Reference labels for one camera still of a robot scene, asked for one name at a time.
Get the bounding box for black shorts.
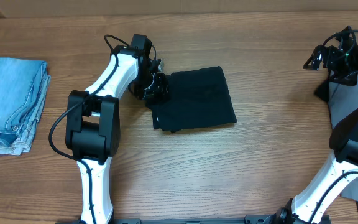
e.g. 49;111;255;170
146;66;237;133

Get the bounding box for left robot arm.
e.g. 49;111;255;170
65;34;168;223

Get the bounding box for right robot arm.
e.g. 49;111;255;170
264;26;358;223

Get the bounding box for grey shorts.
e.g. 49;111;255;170
328;76;358;202

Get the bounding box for folded light blue jeans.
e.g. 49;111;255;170
0;57;51;156

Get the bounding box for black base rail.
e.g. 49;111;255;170
54;214;331;224

